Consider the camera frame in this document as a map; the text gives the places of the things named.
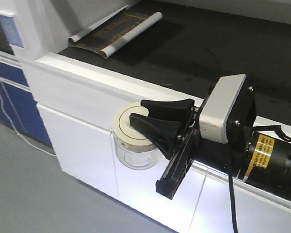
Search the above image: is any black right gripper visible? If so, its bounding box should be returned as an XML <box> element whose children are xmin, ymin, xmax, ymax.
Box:
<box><xmin>129</xmin><ymin>99</ymin><xmax>233</xmax><ymax>200</ymax></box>

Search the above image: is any glass jar with white lid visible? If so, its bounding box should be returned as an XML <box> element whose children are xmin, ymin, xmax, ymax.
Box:
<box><xmin>113</xmin><ymin>102</ymin><xmax>162</xmax><ymax>170</ymax></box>

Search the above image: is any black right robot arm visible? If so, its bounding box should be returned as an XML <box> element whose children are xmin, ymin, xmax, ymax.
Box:
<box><xmin>129</xmin><ymin>74</ymin><xmax>291</xmax><ymax>201</ymax></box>

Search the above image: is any white fume hood base cabinet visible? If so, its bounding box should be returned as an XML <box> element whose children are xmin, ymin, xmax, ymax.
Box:
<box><xmin>15</xmin><ymin>0</ymin><xmax>291</xmax><ymax>233</ymax></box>

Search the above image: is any rolled white paper sheet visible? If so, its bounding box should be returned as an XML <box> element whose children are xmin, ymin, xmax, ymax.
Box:
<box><xmin>68</xmin><ymin>6</ymin><xmax>162</xmax><ymax>59</ymax></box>

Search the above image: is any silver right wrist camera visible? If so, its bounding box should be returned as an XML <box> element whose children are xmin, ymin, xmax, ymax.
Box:
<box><xmin>199</xmin><ymin>74</ymin><xmax>246</xmax><ymax>144</ymax></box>

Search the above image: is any white cable on floor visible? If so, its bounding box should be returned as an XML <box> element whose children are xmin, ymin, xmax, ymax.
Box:
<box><xmin>0</xmin><ymin>62</ymin><xmax>58</xmax><ymax>157</ymax></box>

